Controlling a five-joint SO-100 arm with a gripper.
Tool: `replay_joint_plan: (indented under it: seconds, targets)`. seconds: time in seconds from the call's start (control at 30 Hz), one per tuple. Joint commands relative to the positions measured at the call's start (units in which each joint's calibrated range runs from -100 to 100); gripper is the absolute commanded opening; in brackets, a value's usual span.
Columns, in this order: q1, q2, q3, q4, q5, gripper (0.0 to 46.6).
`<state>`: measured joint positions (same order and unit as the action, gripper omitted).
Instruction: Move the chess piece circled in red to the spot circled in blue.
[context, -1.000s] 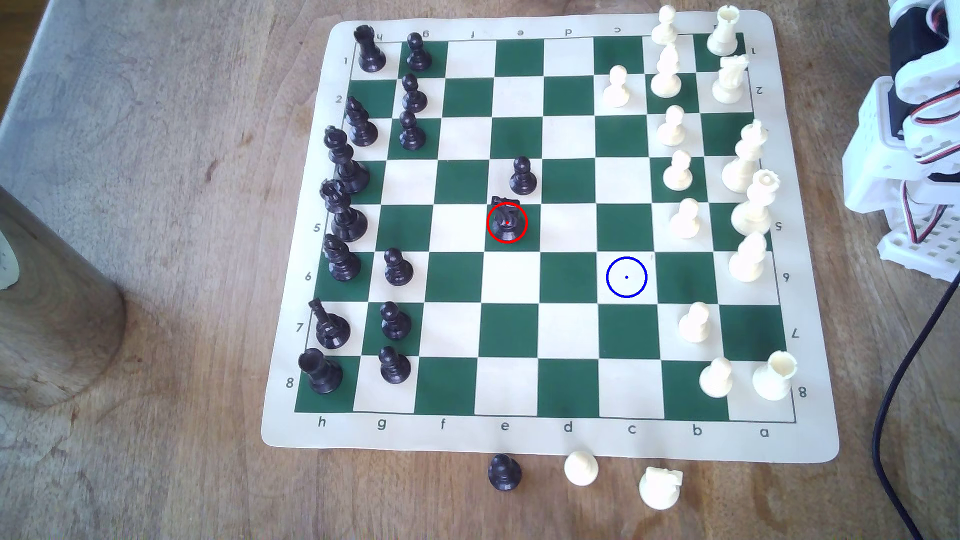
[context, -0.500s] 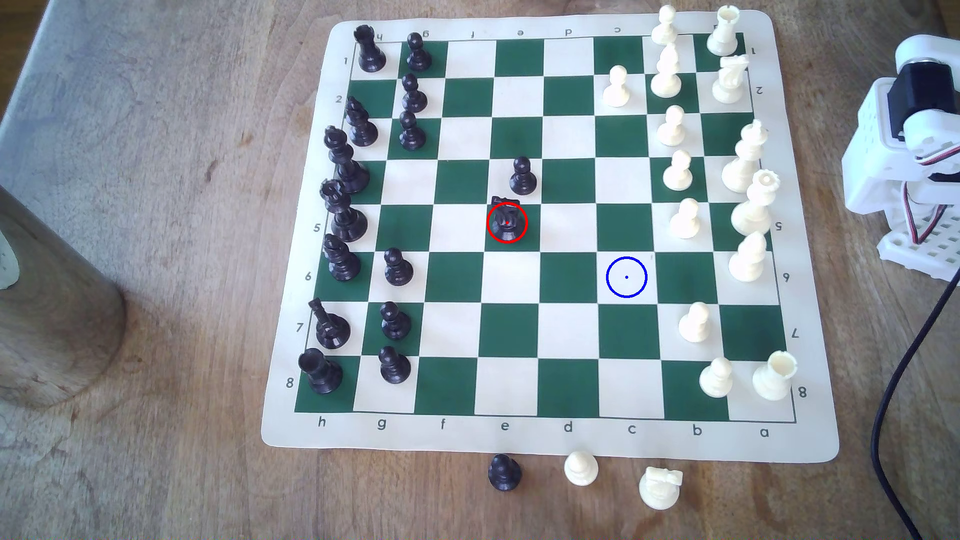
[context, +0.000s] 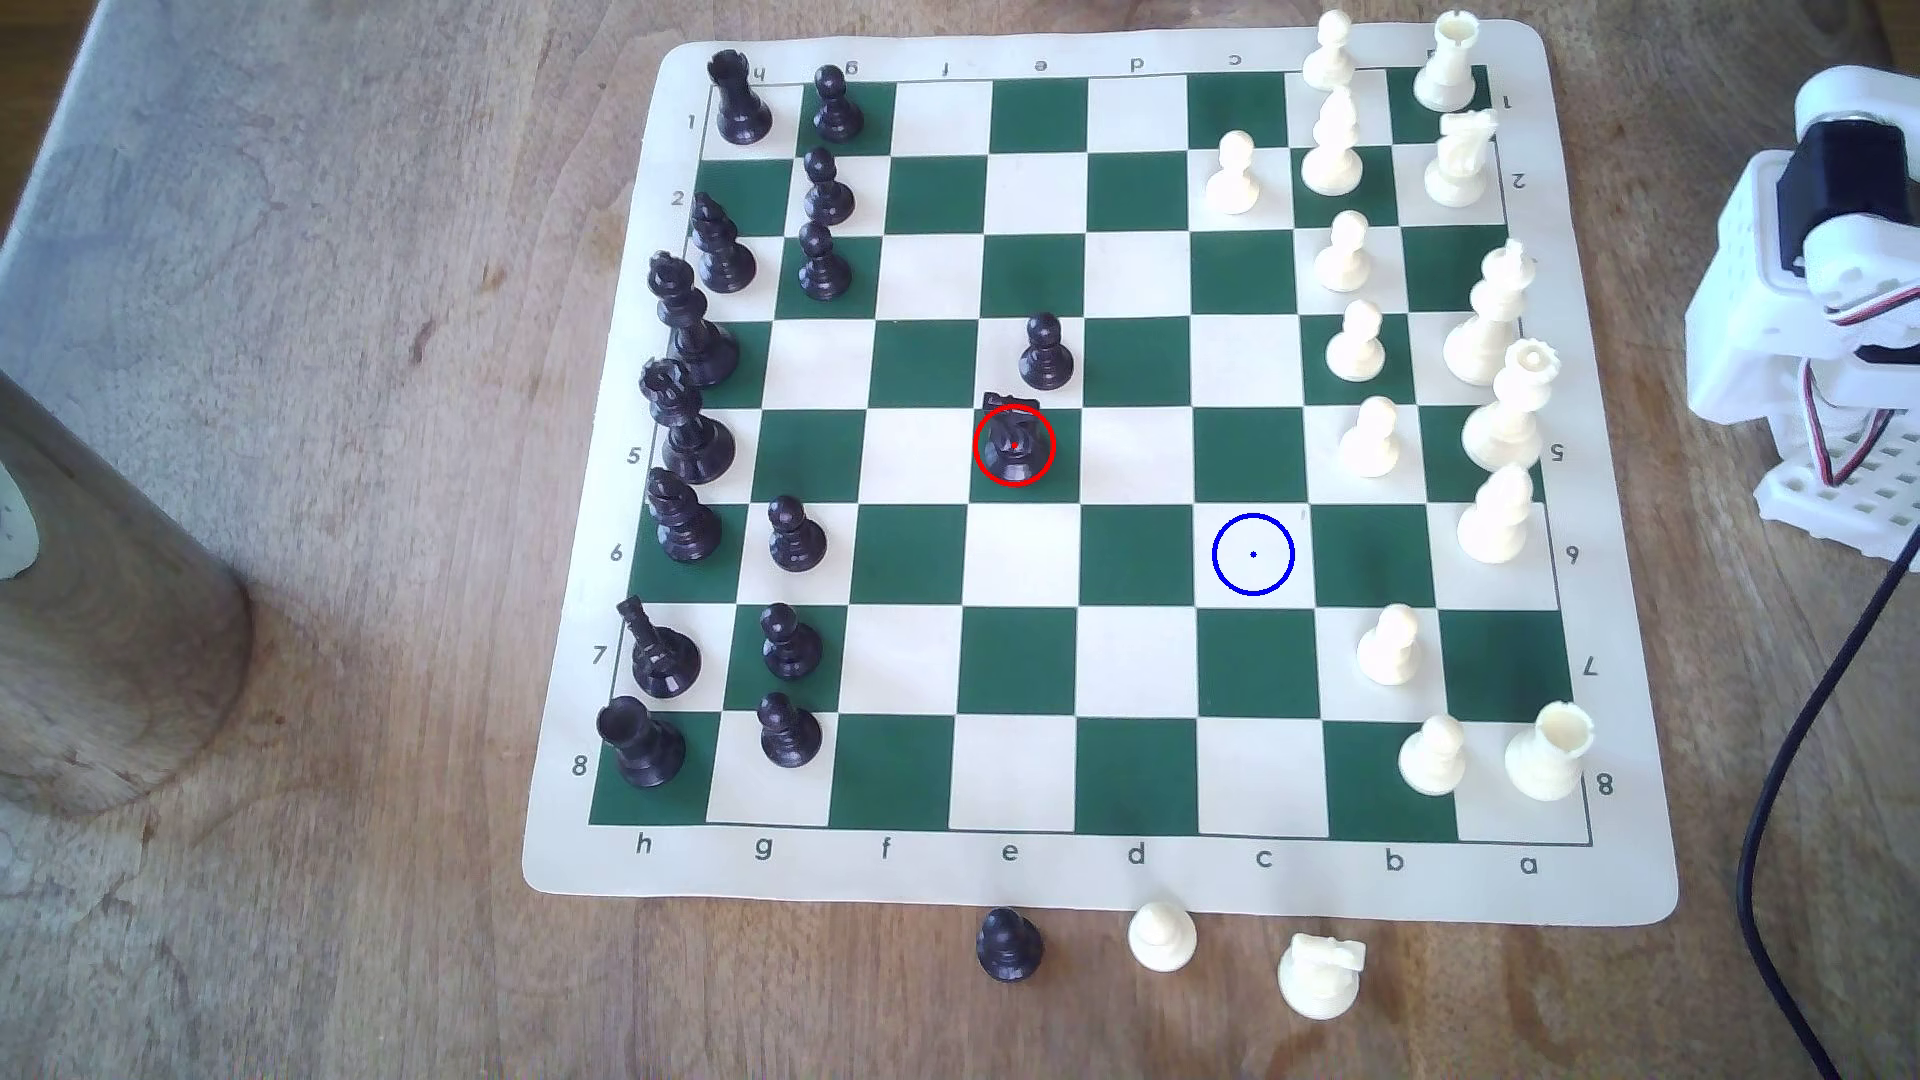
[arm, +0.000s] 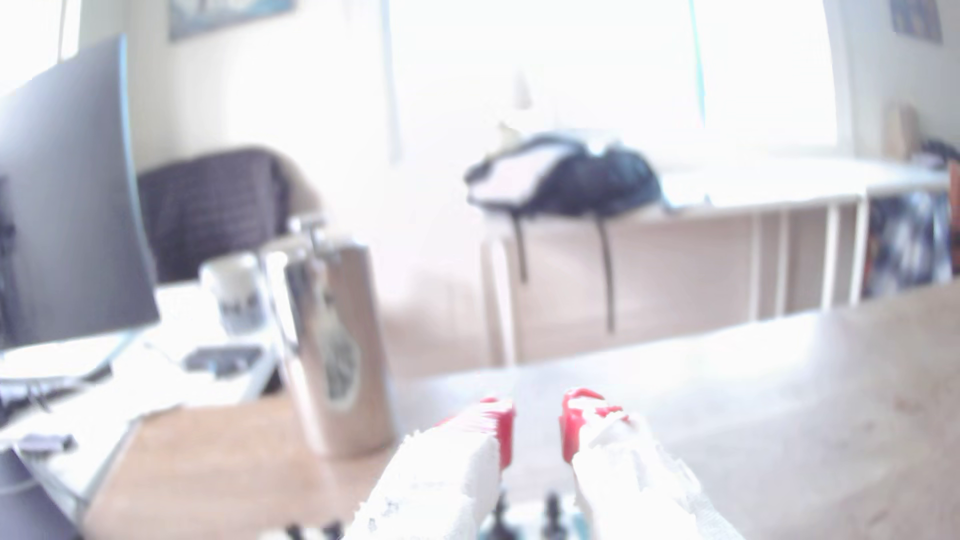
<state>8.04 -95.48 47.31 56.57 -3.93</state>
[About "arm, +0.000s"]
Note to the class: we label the dark computer monitor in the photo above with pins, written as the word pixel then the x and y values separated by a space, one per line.
pixel 67 210

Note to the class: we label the dark patterned fabric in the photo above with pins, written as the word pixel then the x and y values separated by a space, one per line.
pixel 907 240

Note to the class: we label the white long table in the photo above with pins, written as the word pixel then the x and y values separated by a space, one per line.
pixel 750 187

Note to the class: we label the black white backpack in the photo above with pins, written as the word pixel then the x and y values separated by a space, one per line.
pixel 570 180

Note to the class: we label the black chess pawn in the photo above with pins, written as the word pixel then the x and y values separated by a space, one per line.
pixel 294 532

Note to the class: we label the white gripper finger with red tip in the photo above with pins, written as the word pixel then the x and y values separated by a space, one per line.
pixel 442 480
pixel 630 487

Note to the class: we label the small wall poster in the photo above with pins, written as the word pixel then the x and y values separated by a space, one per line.
pixel 916 19

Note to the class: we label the black chess queen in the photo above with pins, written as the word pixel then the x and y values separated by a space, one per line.
pixel 500 523

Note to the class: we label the white desk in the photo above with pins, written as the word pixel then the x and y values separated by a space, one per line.
pixel 165 379

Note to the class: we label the black chess king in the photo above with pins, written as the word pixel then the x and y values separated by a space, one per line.
pixel 553 519

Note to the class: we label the dark flat phone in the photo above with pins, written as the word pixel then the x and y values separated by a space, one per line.
pixel 223 360

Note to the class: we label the blue framed wall picture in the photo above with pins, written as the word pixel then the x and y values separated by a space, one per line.
pixel 225 15

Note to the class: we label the dark woven chair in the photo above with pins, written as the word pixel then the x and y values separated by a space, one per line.
pixel 210 210

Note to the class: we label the white printed mug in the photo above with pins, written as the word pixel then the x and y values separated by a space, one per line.
pixel 236 296

